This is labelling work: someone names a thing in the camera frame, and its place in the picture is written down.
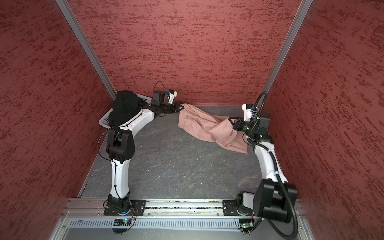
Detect pink shorts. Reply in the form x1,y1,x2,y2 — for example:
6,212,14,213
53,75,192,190
179,104,248,154

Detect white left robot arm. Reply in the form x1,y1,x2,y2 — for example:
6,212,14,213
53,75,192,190
106,103,184,215

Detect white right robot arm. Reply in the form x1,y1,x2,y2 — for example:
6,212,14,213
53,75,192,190
229,115,298,223

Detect black shorts in basket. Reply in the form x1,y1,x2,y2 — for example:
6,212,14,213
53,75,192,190
109,91,147,127

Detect white plastic laundry basket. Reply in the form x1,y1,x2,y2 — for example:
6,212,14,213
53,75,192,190
99,94,152,129

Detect right circuit board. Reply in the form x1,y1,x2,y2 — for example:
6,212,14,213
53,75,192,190
239,219,254,232

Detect circuit board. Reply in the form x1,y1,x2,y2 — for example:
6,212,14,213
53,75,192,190
113,219,132,227
239,219,254,232

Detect left circuit board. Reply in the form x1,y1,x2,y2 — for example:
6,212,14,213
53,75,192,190
113,219,132,227

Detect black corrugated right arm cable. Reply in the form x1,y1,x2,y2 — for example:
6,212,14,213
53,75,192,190
245,91,299,240

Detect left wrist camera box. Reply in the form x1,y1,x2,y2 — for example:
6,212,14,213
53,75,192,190
151,90,178,107

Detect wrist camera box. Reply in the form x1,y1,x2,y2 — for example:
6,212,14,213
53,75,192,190
242,104,259,123
151,90,178,107

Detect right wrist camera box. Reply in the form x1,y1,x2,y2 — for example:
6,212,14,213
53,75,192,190
242,104,259,123

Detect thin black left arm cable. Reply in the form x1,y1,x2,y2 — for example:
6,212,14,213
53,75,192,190
96,80,169,200

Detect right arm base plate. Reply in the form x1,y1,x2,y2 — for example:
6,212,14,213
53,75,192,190
222,200,253,217

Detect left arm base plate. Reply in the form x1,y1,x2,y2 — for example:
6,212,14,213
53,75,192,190
103,200,147,217

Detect right aluminium corner post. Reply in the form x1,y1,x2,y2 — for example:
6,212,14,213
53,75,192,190
263,0,313,92

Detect aluminium corner post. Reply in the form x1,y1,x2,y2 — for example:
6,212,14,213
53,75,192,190
263,0,313,92
56,0,117,100

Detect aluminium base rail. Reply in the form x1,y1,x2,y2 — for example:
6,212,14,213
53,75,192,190
61,198,305,219

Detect left aluminium corner post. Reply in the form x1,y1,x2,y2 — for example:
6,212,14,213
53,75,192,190
56,0,117,100

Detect white slotted cable duct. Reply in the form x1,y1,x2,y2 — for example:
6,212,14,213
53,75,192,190
68,218,239,231

